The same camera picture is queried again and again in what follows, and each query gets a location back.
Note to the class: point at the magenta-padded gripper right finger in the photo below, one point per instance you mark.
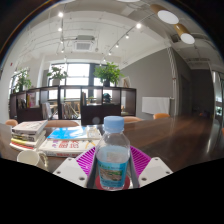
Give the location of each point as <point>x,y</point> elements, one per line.
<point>155,170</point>

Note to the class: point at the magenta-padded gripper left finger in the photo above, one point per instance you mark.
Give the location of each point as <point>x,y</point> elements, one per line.
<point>70,171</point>

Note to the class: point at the clear blue-capped water bottle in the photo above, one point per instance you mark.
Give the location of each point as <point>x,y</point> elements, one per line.
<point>112,156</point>

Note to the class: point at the large blue white cover book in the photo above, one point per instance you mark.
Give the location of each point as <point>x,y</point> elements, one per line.
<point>66,143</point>

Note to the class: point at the cream round cup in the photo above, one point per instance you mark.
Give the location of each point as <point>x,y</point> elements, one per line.
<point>28,157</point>

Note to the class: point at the stack of books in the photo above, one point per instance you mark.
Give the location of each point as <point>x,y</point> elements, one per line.
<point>28,133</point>

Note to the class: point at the dark open shelf unit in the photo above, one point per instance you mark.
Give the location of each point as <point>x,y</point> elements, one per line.
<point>96,115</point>

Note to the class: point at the potted green plant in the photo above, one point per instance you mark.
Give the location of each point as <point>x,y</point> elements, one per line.
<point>57,73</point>
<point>22,80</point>

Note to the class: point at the large bushy potted plant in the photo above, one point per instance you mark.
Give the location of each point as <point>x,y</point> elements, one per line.
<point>108,73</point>

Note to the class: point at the white ceiling air conditioner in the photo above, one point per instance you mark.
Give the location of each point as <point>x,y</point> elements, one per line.
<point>84,44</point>

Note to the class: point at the group of ceiling lights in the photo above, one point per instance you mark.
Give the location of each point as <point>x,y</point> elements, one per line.
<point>167,16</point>

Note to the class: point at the white wall board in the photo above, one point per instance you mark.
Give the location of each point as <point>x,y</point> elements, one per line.
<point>155,105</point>

